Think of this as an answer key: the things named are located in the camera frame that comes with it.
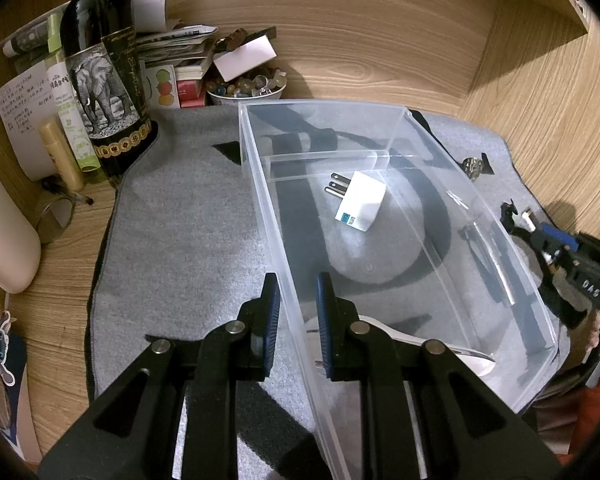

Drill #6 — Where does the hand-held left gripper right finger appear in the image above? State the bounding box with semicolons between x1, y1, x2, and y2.
315;272;563;480

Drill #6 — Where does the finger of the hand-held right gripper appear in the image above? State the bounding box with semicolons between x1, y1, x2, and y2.
532;224;581;262
540;260;589;330

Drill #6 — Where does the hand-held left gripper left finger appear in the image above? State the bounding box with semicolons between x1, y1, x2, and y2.
37;272;283;480

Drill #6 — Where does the small black clip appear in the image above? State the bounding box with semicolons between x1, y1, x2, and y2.
500;200;541;241

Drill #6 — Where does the clear plastic storage box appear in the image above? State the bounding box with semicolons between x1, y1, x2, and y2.
237;100;563;480

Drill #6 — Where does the black metal binder clip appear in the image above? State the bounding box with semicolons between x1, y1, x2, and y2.
461;152;496;182

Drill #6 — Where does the white metal hand tool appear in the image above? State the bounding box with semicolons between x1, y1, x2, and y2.
302;314;497;378

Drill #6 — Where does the person's orange clothing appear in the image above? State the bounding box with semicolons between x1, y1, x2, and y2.
530;360;600;461

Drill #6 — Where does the white power plug adapter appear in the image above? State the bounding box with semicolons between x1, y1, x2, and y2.
324;170;387;233

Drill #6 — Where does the grey mat with black letters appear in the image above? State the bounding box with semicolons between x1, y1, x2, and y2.
85;105;568;480

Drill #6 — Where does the white bowl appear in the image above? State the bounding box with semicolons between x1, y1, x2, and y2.
205;67;288;108

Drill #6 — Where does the black pen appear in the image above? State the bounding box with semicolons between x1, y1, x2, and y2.
42;177;95;206

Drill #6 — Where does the heap of glass beads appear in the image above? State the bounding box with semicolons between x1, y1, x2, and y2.
207;70;287;97

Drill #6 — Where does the small red box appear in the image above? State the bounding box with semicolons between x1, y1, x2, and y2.
175;77;208;108

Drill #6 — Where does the fruit print card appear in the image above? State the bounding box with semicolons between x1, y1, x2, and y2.
145;64;181;108

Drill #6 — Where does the blank white card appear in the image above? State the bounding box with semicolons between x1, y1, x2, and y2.
212;36;277;81

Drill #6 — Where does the beige lip balm tube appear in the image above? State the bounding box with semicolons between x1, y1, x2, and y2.
39;121;86;193

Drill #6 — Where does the cream plastic cylinder bottle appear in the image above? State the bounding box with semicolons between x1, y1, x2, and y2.
0;147;43;295

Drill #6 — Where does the dark blue card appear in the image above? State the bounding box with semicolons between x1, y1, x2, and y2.
0;332;31;461

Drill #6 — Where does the dark brown trinket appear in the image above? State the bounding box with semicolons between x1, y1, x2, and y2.
217;26;278;53

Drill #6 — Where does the stack of papers and booklets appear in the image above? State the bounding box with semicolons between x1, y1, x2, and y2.
137;22;218;81

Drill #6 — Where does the green and white spray bottle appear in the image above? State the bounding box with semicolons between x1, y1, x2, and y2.
45;12;106;183

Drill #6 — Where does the white handwritten paper note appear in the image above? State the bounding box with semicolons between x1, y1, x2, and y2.
0;60;63;181

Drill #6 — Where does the dark wine bottle elephant label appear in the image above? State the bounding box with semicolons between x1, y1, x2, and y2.
60;0;153;181

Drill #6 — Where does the white loose paper sheet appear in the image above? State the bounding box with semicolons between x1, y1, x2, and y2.
130;0;181;36

